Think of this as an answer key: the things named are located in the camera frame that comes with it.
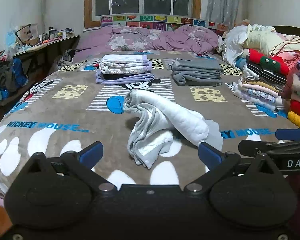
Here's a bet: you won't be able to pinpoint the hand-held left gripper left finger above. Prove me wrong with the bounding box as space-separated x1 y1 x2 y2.
22 141 117 193

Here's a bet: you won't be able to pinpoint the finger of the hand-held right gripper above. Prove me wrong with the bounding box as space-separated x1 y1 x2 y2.
275 128 300 141
238 139 300 156

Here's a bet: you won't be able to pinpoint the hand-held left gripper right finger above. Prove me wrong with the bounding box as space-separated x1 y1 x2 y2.
185 142 282 193

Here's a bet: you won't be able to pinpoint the white and grey garment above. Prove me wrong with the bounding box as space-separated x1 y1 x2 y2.
123 90 224 169

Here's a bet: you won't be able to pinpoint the stack of folded colourful clothes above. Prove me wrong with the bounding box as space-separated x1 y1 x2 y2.
234 49 290 113

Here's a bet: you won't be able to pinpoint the cartoon printed blanket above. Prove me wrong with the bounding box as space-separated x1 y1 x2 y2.
0 50 300 198

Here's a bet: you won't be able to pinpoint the pink floral blanket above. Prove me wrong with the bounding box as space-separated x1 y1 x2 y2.
275 41 300 64

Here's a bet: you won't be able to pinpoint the folded lavender garment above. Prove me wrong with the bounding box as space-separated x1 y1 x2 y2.
95 69 156 85

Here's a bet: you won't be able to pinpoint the folded grey garments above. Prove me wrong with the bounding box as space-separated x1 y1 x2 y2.
170 58 224 87

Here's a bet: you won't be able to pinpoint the folded black garment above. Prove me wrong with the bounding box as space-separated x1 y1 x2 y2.
104 73 150 77

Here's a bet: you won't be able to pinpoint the folded white floral quilt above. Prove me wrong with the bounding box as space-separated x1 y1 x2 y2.
99 54 152 75

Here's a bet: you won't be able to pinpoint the cream blanket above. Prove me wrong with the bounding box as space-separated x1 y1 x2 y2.
242 24 300 55

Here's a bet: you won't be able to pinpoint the black and white cloth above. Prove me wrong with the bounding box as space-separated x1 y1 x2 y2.
58 49 77 68

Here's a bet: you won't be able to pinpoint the blue bag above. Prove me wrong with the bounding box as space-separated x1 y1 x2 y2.
11 57 30 88

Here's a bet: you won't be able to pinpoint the dark wooden desk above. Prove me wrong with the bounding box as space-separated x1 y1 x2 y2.
14 34 81 77

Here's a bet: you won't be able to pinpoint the small clutter on desk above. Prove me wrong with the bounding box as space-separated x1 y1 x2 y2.
39 27 75 41

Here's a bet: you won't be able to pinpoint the purple floral duvet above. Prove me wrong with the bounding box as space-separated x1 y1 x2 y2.
72 24 220 63

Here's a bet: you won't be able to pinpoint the pale cardboard box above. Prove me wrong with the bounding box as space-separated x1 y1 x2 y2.
20 24 39 42

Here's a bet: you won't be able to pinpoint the colourful alphabet headboard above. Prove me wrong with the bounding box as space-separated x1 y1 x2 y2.
100 14 229 32

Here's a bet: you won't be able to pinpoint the black desk stand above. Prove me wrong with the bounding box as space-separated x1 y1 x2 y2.
14 24 32 47

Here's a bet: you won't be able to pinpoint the grey curtain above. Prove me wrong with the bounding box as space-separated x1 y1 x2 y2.
206 0 240 27

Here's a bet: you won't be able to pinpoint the dark wooden bed frame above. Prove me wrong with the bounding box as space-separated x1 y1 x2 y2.
274 25 300 42

